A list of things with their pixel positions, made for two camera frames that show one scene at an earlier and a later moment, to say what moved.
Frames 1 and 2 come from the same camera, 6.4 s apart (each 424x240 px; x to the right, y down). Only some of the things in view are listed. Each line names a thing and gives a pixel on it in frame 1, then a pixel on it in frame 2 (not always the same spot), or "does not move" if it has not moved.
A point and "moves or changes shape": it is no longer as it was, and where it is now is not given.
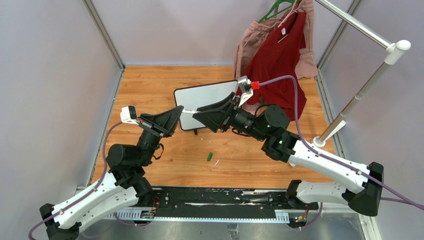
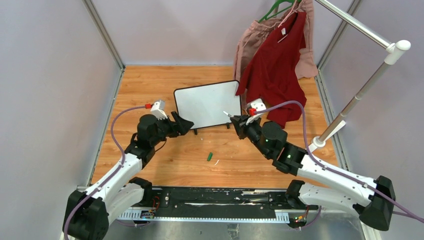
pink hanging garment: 254,34 does not move
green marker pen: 190,111 moves or changes shape
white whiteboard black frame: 194,97 does not move
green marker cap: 209,156 does not move
